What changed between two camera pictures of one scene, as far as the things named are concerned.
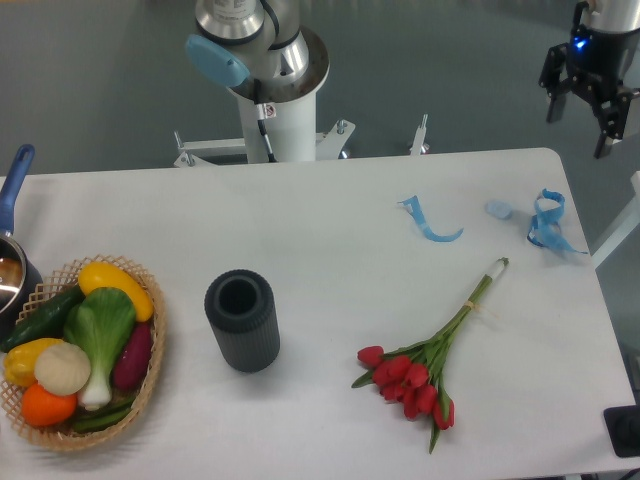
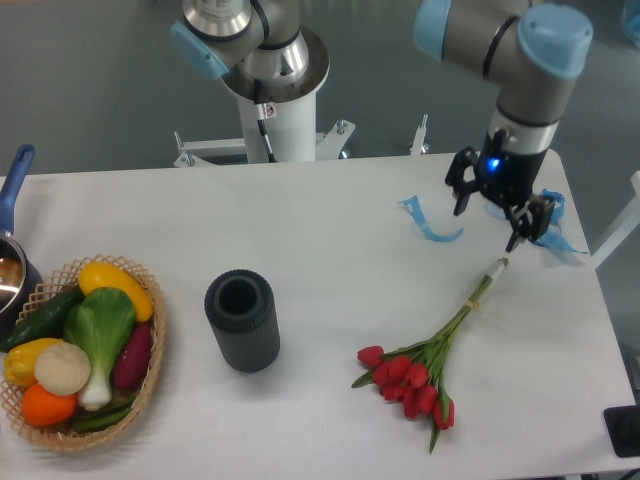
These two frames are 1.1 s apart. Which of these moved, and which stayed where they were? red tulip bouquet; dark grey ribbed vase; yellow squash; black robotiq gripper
Moved: black robotiq gripper
Stayed: yellow squash; red tulip bouquet; dark grey ribbed vase
